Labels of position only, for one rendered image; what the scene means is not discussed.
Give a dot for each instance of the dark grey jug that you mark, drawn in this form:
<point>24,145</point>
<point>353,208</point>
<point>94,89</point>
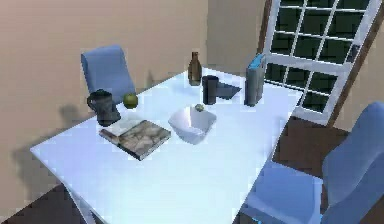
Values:
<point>104,108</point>

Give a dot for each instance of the blue chair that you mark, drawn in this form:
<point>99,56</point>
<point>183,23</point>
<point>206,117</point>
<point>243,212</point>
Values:
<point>106,71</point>
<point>346,173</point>

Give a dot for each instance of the white square bowl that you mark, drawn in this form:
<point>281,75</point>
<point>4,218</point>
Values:
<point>193,125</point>

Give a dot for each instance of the green apple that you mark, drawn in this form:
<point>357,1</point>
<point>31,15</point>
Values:
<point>130,100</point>

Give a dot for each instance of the grey upright book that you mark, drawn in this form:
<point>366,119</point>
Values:
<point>255,83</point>

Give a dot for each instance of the brown bottle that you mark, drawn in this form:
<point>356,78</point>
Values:
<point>194,70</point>

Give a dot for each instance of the brown marbled book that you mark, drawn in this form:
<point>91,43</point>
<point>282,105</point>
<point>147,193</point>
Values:
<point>138,137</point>

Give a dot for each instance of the white framed window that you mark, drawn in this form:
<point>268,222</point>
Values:
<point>311,50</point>

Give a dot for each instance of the small green ball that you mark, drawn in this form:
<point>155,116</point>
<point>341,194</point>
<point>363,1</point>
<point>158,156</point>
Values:
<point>199,107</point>

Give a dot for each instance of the white table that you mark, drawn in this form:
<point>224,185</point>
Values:
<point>186,180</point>

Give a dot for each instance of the black cup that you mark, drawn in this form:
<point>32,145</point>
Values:
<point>210,90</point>

